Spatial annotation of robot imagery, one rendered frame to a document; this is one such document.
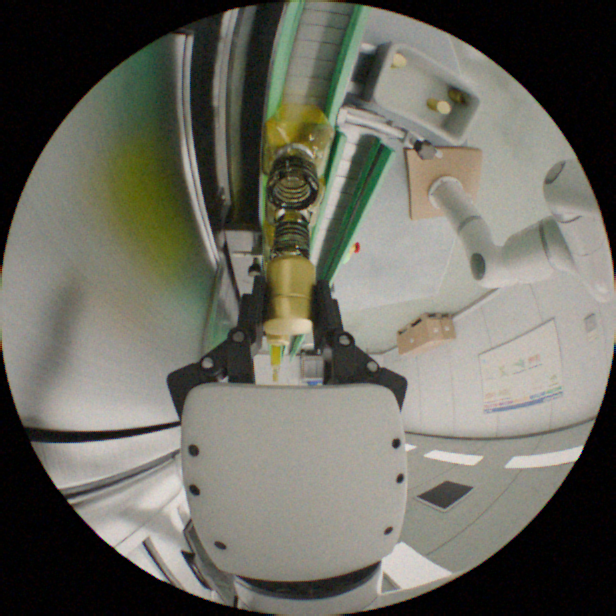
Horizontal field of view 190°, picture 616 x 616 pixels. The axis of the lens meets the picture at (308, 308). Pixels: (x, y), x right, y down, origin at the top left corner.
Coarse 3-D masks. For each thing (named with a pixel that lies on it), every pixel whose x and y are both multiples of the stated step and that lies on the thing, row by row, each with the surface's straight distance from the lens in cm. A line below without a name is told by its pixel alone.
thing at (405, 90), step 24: (408, 48) 45; (384, 72) 42; (408, 72) 52; (432, 72) 53; (384, 96) 49; (408, 96) 51; (432, 96) 54; (480, 96) 53; (432, 120) 55; (456, 120) 55; (456, 144) 51
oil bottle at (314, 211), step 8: (320, 184) 19; (320, 192) 19; (320, 200) 19; (272, 208) 18; (312, 208) 18; (320, 208) 19; (272, 216) 19; (312, 216) 19; (272, 224) 20; (312, 224) 20
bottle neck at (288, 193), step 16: (288, 144) 15; (288, 160) 12; (304, 160) 12; (272, 176) 11; (288, 176) 11; (304, 176) 11; (272, 192) 11; (288, 192) 13; (304, 192) 13; (288, 208) 12; (304, 208) 12
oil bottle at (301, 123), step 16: (288, 112) 22; (304, 112) 23; (320, 112) 25; (272, 128) 16; (288, 128) 16; (304, 128) 16; (320, 128) 16; (272, 144) 16; (304, 144) 15; (320, 144) 16; (272, 160) 16; (320, 160) 16; (320, 176) 17
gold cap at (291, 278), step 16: (288, 256) 13; (272, 272) 13; (288, 272) 12; (304, 272) 13; (272, 288) 12; (288, 288) 12; (304, 288) 12; (272, 304) 12; (288, 304) 11; (304, 304) 12; (272, 320) 12; (288, 320) 11; (304, 320) 11
